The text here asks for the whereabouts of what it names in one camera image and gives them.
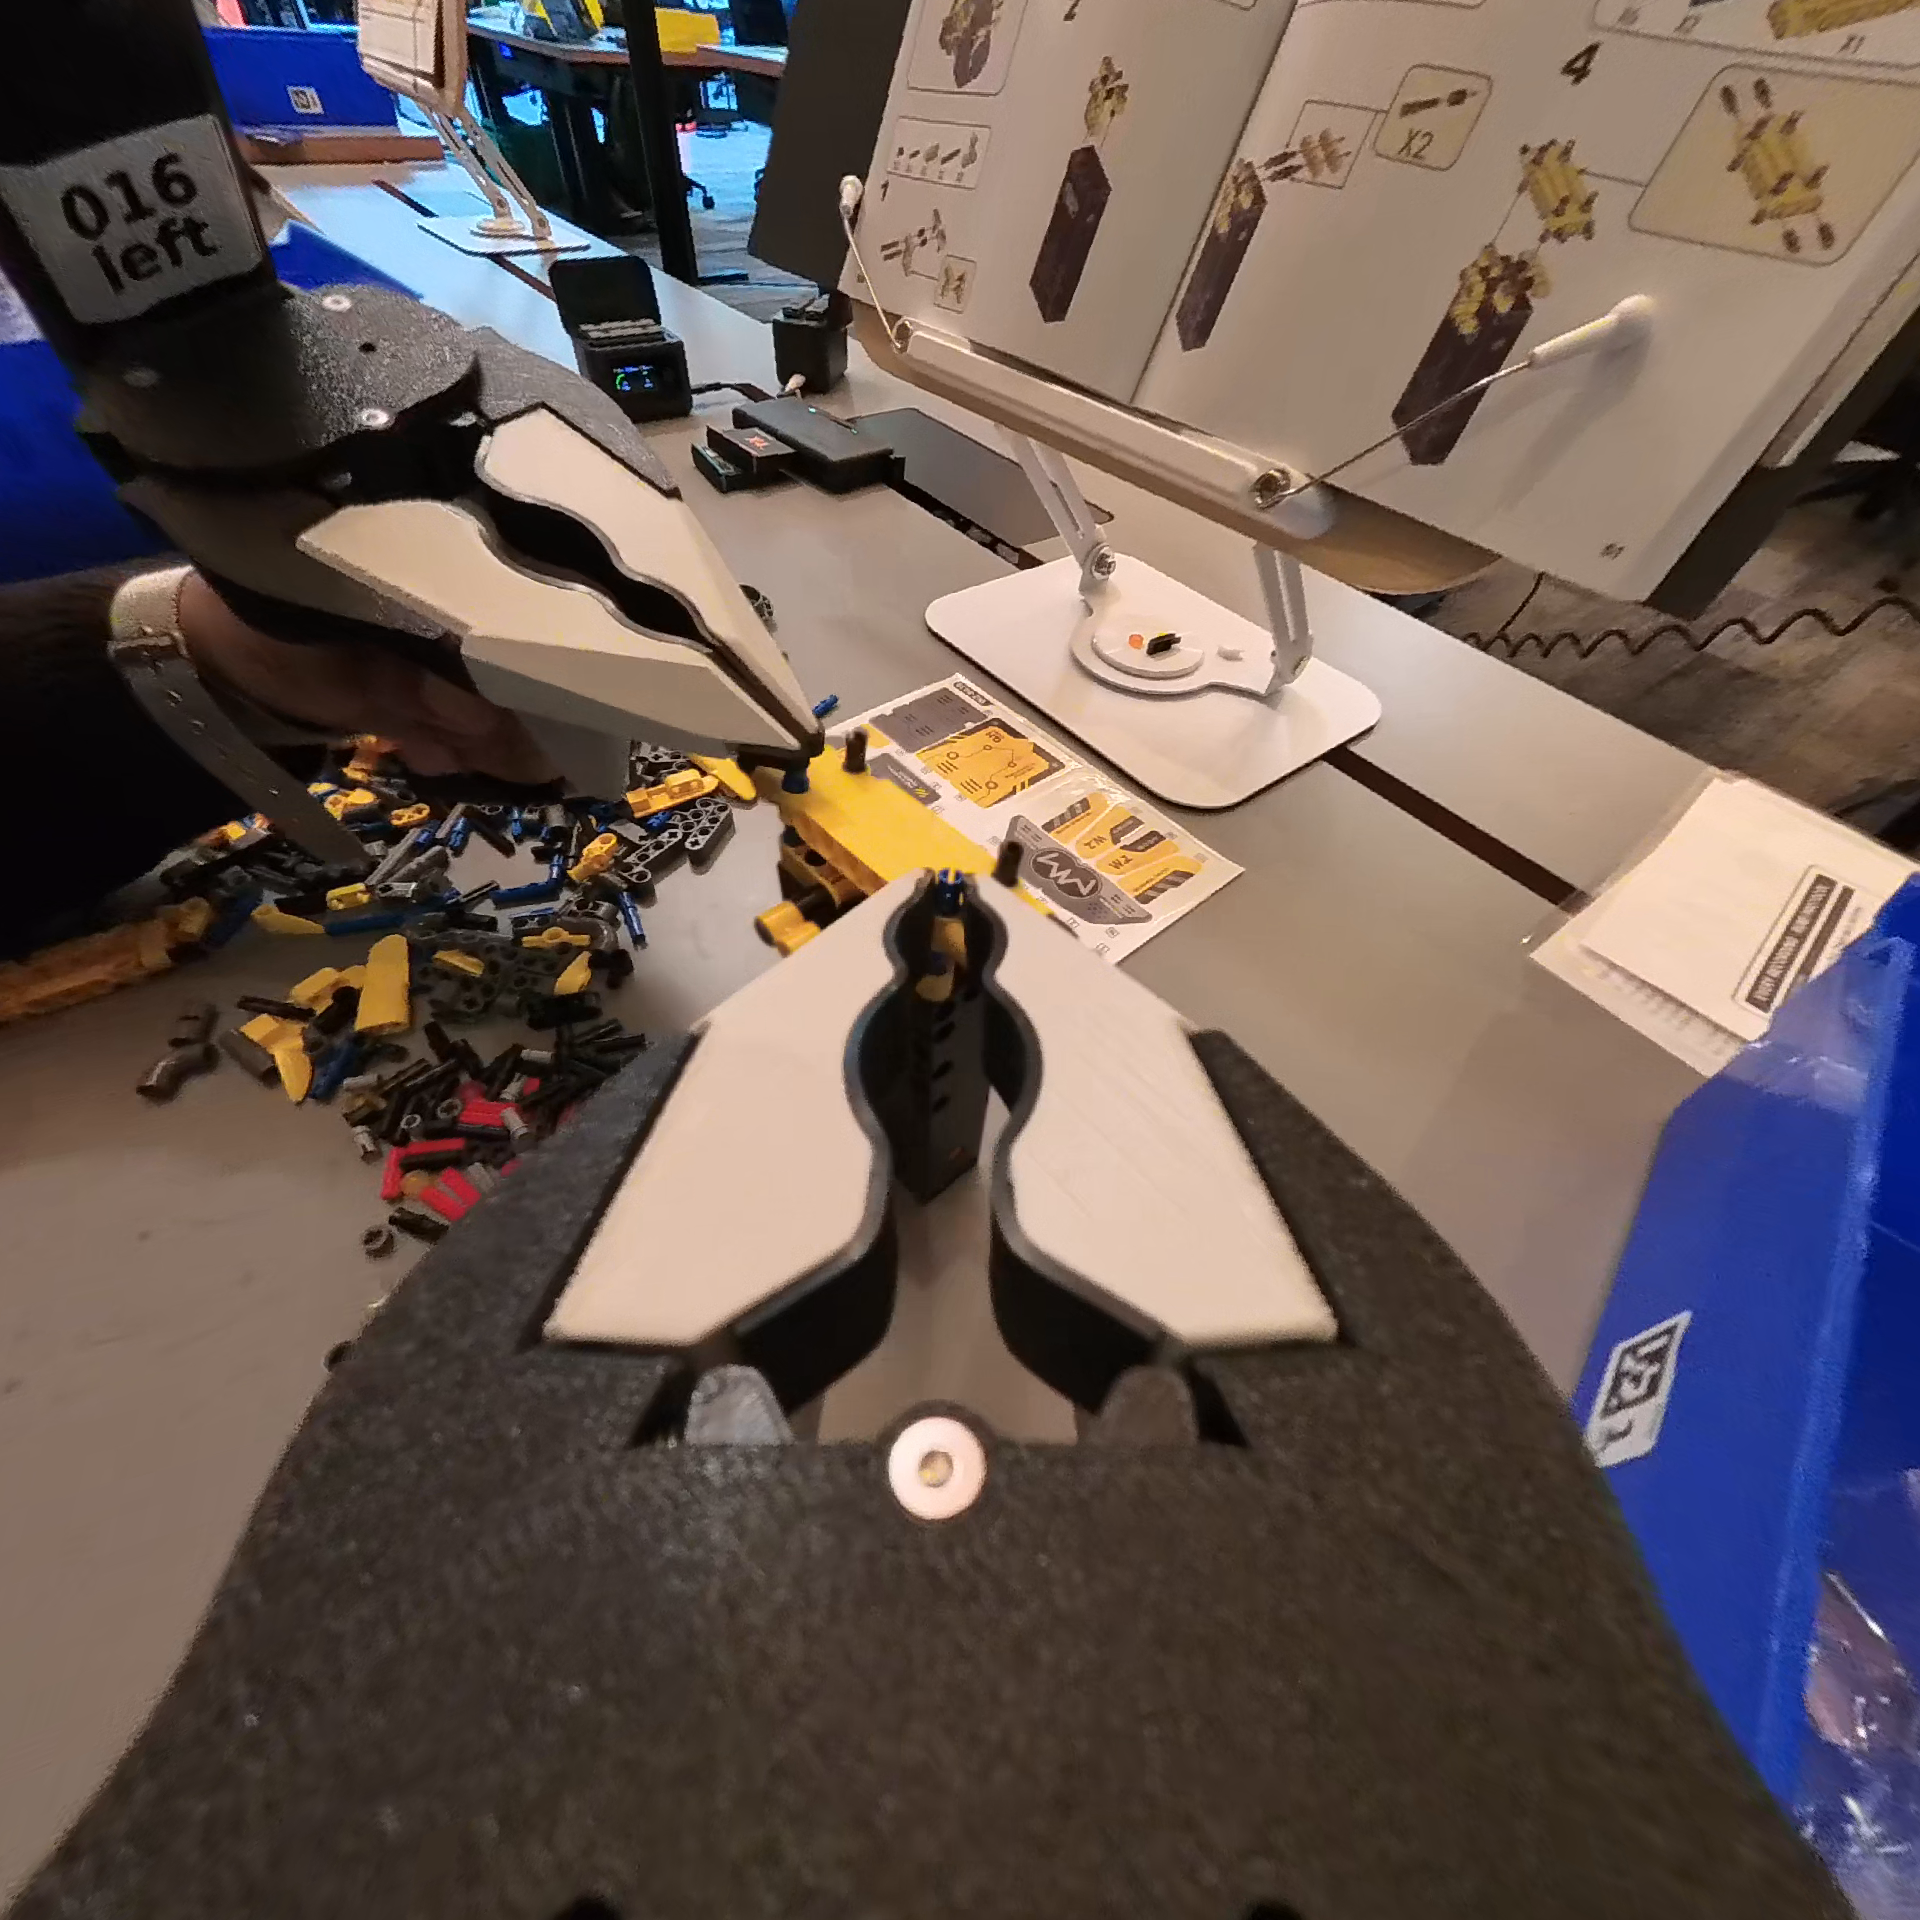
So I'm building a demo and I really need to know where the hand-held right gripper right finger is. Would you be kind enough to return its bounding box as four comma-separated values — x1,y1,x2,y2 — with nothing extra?
959,873,1338,1413

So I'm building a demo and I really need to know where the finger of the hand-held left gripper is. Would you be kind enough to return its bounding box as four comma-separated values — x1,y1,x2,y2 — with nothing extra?
297,496,818,797
477,404,826,751

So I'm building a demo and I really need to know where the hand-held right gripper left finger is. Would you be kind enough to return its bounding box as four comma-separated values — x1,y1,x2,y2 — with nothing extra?
538,873,938,1413

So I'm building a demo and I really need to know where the black brick tower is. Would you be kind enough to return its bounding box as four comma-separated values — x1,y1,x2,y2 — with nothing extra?
754,839,994,1205

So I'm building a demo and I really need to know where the yellow panel brick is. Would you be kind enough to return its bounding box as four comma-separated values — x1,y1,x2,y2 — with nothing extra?
754,742,1056,956

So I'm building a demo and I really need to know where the grey elbow piece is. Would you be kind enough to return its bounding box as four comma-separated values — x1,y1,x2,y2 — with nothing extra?
135,1005,221,1106

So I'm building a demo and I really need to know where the person's left hand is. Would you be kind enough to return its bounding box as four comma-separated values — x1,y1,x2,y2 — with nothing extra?
175,569,570,792

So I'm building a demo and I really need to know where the black flat charger box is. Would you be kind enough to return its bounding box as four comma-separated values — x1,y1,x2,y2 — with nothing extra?
690,393,903,498

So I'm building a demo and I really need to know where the blue storage bin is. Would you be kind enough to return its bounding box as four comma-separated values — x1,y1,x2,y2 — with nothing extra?
200,22,400,130
0,223,325,589
1571,877,1920,1920

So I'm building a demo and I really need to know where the small black device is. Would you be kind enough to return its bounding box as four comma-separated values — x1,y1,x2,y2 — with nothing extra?
773,292,857,396

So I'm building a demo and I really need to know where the pile of black red pins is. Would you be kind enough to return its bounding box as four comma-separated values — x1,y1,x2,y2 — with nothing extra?
335,1020,648,1249

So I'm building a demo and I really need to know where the yellow black sticker sheet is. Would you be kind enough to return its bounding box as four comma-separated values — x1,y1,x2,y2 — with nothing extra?
831,674,1247,961

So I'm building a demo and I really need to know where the black pole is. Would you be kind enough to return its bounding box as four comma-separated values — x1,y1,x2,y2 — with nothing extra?
622,0,707,280

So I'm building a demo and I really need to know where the white sign board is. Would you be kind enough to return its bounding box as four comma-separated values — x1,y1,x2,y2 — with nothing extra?
355,0,595,253

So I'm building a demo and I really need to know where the pile of mixed toy bricks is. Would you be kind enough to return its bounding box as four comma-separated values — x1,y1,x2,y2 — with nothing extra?
0,736,739,1114

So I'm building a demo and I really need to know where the dark grey desk divider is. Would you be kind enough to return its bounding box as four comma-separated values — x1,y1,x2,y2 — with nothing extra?
746,0,919,296

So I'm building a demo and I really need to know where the background wooden desk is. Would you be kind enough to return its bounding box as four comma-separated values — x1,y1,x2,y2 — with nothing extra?
464,16,790,95

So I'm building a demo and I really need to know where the printed paper sheet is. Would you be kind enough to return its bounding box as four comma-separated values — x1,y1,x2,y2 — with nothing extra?
1528,772,1920,1077

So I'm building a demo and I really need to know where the open instruction booklet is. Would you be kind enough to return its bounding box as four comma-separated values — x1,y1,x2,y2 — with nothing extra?
839,0,1920,605

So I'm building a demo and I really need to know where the silver bracelet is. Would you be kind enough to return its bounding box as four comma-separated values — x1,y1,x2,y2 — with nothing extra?
109,567,191,665

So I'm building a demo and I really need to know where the black coiled cable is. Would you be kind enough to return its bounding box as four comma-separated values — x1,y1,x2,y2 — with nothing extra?
1463,575,1920,665

